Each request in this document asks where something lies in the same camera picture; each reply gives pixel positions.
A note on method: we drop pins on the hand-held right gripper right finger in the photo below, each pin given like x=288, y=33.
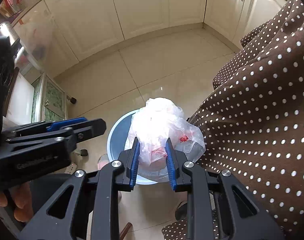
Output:
x=171, y=167

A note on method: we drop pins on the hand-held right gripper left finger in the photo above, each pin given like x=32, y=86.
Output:
x=132, y=165

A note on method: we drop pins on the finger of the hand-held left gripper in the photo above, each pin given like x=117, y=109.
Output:
x=64, y=124
x=89, y=127

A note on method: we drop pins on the blue plastic bucket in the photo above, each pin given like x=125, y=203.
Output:
x=119, y=140

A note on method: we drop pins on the white translucent plastic bag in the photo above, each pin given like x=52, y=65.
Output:
x=154, y=120

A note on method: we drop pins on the person's left hand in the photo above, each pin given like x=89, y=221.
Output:
x=21, y=197

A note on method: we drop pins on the black caster wheel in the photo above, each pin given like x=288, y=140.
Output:
x=83, y=152
x=73, y=100

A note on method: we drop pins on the person's foot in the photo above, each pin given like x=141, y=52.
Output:
x=103, y=162

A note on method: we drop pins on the white power strip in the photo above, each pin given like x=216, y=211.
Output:
x=72, y=168

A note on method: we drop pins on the brown wooden leg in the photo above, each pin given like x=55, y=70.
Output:
x=125, y=231

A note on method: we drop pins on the clear crumpled plastic bag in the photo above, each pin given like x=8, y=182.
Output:
x=36, y=40

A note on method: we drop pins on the brown polka-dot tablecloth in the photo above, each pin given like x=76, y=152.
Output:
x=254, y=130

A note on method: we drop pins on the silver rice cooker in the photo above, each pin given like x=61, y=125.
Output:
x=6, y=30

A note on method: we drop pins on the cream base cabinets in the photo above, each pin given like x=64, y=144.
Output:
x=142, y=5

